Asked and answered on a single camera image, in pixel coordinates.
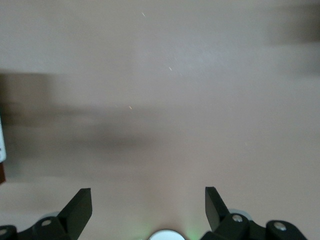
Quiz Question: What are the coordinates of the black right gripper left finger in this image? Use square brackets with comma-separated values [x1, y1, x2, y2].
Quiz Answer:
[0, 187, 93, 240]

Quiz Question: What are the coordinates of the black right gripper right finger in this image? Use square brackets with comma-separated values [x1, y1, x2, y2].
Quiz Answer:
[201, 186, 307, 240]

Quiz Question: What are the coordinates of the light wooden drawer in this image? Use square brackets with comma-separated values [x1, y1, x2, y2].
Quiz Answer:
[0, 109, 7, 162]

